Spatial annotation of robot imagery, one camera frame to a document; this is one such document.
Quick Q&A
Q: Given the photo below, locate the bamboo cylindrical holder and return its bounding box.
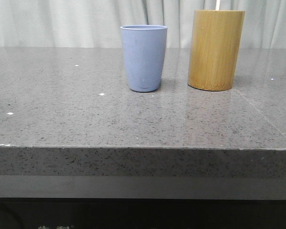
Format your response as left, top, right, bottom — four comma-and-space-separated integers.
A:
188, 10, 245, 91

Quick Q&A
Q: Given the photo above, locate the blue plastic cup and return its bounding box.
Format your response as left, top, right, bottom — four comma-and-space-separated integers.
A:
120, 25, 168, 93

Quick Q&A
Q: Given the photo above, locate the pale green curtain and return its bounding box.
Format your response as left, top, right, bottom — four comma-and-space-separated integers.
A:
0, 0, 286, 48

